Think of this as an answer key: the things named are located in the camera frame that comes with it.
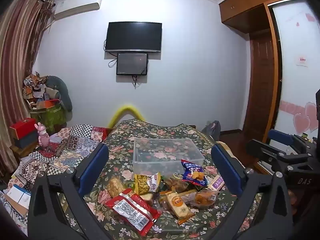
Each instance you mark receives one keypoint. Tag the pile of patterned cloths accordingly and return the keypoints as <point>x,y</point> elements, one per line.
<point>33,85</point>

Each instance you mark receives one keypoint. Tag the pink toy figure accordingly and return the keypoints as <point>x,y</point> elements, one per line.
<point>42,135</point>

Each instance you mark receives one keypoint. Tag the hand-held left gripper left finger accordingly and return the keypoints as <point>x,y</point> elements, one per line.
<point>93,170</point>

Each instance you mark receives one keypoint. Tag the yellow fries packet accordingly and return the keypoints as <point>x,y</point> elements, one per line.
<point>142,183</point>

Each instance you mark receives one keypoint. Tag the red snack packet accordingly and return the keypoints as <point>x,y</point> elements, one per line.
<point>132,208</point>

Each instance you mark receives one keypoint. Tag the paper notice red print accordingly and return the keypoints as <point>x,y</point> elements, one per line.
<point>301,60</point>

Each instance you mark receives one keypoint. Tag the wooden overhead cabinet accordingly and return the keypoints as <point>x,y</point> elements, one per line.
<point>240,10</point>

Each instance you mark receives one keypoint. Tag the red box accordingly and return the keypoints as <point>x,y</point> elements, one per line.
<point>23,127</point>

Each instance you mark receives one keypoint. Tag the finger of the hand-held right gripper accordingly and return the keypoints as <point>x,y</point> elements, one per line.
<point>260,148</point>
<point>280,136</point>

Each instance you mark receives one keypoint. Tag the patchwork quilt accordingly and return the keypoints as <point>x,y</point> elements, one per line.
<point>72,140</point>

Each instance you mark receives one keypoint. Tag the tan bread packet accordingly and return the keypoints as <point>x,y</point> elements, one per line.
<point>115,186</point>

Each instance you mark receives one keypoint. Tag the pale rectangular snack packet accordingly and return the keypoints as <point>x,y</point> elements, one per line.
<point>216,183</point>

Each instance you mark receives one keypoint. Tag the pink heart stickers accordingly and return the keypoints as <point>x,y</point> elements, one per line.
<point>303,120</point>

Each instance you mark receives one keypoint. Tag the green snack packet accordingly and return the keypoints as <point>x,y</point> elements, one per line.
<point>131,187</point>
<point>162,183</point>

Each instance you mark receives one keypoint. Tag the white cardboard box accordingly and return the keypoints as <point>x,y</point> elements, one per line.
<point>16,195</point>

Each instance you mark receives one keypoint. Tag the dark blue box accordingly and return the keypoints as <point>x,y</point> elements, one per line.
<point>26,141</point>

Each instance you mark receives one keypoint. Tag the blue cracker packet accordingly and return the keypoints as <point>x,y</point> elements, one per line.
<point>193,173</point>

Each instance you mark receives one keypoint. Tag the white air conditioner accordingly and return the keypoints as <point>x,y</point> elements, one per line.
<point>80,5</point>

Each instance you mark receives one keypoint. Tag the striped curtain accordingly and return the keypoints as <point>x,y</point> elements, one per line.
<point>17,67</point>

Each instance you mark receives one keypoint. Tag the cream cake packet orange end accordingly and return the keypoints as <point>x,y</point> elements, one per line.
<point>177,203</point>

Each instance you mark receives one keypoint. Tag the brown pastry packet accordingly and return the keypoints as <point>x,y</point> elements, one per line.
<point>175,183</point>

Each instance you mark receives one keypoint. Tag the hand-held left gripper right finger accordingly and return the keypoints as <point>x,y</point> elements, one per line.
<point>226,170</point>

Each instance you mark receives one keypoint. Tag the yellow padded tube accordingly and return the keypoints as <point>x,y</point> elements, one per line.
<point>117,112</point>

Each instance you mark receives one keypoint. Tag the wall television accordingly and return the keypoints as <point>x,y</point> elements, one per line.
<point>133,36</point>

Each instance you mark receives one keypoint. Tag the orange bun packet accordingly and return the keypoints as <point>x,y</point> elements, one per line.
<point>203,197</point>

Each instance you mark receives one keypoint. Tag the grey backpack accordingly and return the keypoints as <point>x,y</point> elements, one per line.
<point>212,130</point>

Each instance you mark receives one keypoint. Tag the brown wooden door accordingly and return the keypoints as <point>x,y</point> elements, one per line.
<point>260,80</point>

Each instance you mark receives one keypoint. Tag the small black monitor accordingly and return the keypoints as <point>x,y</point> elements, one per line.
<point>131,63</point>

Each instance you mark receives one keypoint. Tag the clear plastic container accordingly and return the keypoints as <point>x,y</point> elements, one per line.
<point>160,165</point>

